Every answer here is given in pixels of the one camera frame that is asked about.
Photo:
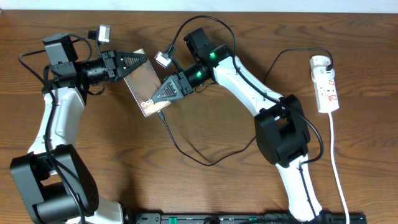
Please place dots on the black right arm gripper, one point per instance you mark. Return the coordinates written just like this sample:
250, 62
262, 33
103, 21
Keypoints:
179, 84

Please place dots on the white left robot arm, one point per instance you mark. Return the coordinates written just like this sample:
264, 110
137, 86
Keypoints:
53, 181

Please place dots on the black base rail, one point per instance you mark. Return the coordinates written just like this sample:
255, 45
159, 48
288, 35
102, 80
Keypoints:
272, 218

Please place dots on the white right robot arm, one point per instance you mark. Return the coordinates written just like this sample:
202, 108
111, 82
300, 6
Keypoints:
282, 131

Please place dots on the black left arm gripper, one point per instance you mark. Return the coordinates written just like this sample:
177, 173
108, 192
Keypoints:
110, 65

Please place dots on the white USB wall charger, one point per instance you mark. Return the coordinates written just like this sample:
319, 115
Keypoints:
320, 69

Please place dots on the white power strip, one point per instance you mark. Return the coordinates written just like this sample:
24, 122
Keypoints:
325, 94

